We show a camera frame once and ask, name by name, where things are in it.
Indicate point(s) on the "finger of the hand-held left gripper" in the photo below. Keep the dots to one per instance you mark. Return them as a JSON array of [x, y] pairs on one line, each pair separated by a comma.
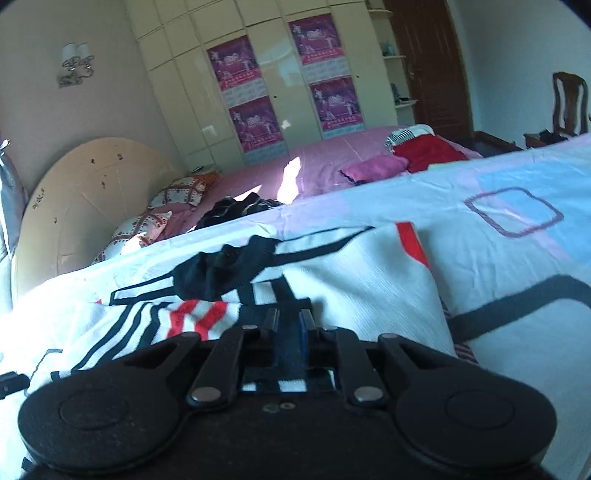
[[13, 385]]

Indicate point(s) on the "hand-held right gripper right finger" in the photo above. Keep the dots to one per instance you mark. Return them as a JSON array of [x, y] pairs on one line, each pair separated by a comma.
[[305, 330]]

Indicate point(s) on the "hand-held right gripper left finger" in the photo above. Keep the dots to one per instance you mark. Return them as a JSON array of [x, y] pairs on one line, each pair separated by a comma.
[[272, 321]]

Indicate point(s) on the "white black red striped shirt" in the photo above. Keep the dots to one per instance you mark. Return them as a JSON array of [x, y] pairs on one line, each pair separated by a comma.
[[369, 286]]

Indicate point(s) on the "black clothes pile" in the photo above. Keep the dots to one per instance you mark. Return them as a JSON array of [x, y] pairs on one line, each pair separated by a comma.
[[235, 208]]

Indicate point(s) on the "pink white patterned pillow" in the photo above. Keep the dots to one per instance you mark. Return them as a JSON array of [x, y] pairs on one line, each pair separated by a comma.
[[171, 203]]

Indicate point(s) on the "pink bed sheet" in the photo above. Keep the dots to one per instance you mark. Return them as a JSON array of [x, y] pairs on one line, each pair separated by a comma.
[[323, 161]]

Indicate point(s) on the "pink garment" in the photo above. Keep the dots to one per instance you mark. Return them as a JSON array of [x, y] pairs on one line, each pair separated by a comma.
[[376, 167]]

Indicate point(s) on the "grey curtain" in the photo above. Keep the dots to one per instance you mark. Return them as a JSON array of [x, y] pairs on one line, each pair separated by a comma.
[[8, 203]]

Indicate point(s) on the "round beige headboard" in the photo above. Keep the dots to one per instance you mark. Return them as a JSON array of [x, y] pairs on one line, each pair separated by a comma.
[[87, 198]]

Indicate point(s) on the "white pink blue patterned blanket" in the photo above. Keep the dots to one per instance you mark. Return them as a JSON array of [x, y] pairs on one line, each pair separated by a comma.
[[508, 258]]

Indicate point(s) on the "red garment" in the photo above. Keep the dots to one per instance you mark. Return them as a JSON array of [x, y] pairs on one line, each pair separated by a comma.
[[429, 151]]

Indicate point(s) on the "black white striped garment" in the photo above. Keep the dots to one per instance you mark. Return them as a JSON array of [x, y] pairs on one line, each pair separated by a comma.
[[406, 134]]

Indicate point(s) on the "cream wardrobe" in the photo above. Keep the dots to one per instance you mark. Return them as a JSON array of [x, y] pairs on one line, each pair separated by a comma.
[[258, 83]]

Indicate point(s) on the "dark wooden bed footboard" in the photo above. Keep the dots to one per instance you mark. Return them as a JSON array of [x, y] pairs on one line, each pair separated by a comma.
[[496, 144]]

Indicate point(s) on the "cream corner shelf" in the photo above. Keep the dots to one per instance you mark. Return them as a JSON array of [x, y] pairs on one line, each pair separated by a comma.
[[392, 64]]

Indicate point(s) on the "brown wooden door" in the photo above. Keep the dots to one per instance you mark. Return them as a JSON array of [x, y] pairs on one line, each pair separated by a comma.
[[429, 64]]

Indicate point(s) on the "dark wooden table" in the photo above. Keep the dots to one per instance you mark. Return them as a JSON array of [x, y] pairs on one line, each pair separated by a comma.
[[547, 137]]

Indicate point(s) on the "dark wooden chair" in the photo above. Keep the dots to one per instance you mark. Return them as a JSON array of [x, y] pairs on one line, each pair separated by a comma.
[[571, 104]]

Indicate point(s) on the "purple wall poster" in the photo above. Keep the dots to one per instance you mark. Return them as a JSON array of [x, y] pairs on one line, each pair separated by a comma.
[[336, 102], [317, 39], [232, 62], [256, 124]]

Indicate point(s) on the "twin shade wall lamp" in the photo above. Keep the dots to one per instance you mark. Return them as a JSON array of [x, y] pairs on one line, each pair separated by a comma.
[[76, 62]]

